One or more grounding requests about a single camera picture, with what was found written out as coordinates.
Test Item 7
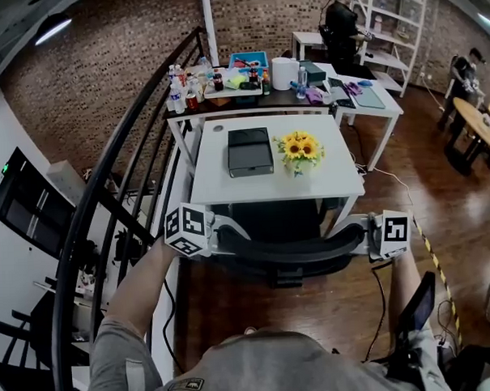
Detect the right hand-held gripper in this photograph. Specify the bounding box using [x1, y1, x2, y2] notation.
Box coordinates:
[325, 209, 413, 264]

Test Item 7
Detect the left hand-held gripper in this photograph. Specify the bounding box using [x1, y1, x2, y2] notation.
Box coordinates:
[163, 199, 254, 260]

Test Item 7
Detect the black office chair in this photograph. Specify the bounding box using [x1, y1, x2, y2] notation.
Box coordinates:
[211, 195, 370, 293]

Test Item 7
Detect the person's right forearm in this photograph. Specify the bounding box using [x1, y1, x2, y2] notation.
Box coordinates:
[386, 245, 426, 331]

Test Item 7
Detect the person's left forearm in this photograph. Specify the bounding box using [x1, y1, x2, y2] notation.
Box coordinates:
[103, 238, 183, 347]

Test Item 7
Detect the white desk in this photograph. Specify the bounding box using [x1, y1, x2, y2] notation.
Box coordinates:
[185, 111, 369, 238]

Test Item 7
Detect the yellow black hazard tape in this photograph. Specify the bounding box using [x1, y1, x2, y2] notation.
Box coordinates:
[411, 215, 466, 348]

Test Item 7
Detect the black drawer box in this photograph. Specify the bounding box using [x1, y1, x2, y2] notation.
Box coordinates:
[226, 126, 276, 179]

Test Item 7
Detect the black tablet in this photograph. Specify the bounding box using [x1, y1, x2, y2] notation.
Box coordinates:
[394, 270, 440, 346]

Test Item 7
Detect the sunflower bouquet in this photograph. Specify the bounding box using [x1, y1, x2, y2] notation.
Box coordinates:
[271, 129, 328, 180]

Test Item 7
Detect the long white table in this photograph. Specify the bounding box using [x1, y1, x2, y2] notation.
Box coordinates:
[322, 57, 407, 175]

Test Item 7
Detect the teal mat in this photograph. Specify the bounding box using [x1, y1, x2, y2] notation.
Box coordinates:
[352, 85, 387, 112]

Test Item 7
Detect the black keyboard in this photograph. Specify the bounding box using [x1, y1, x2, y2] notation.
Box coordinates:
[327, 75, 356, 110]

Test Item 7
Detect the white tray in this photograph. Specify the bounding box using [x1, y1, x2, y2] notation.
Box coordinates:
[202, 76, 264, 100]

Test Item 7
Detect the purple cloth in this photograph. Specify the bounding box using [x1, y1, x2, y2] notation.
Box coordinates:
[305, 85, 327, 104]

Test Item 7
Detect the group of clear water bottles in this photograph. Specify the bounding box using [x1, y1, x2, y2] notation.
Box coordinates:
[164, 56, 217, 116]

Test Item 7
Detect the clear blue-label bottle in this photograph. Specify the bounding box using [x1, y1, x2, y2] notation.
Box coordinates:
[295, 66, 309, 100]

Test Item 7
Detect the black metal railing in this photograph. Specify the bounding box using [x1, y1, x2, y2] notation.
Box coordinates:
[37, 24, 222, 391]

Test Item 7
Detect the round wooden table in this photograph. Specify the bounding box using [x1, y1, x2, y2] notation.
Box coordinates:
[441, 95, 490, 178]

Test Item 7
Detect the teal box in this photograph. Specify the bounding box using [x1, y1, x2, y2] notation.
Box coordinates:
[298, 59, 327, 87]

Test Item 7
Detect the grey box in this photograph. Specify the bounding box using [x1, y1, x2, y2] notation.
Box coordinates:
[46, 159, 87, 208]

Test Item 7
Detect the black bag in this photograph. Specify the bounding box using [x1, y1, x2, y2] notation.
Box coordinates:
[436, 341, 490, 391]

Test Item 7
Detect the white cylinder container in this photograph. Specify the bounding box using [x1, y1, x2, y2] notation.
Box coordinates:
[271, 56, 301, 92]

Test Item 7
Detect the white shelf unit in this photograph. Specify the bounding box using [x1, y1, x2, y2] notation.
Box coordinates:
[352, 0, 432, 100]

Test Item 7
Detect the blue plastic bin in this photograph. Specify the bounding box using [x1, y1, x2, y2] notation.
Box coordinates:
[227, 50, 269, 74]

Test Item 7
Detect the small white table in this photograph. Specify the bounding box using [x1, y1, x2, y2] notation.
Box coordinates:
[291, 29, 327, 62]

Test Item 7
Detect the black cabinet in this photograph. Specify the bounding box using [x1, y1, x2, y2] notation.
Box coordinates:
[0, 144, 79, 263]

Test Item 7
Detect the white pillar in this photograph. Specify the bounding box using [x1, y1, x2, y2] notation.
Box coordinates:
[201, 0, 221, 68]

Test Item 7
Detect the black metal staircase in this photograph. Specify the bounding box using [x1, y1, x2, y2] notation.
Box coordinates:
[0, 274, 99, 391]

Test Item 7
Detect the dark red cable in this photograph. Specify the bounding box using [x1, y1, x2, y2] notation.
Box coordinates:
[357, 263, 390, 363]

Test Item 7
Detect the white cable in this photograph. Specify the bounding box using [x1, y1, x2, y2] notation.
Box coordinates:
[363, 164, 416, 213]

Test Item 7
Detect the black cable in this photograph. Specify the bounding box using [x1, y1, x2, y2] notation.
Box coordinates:
[160, 276, 185, 376]

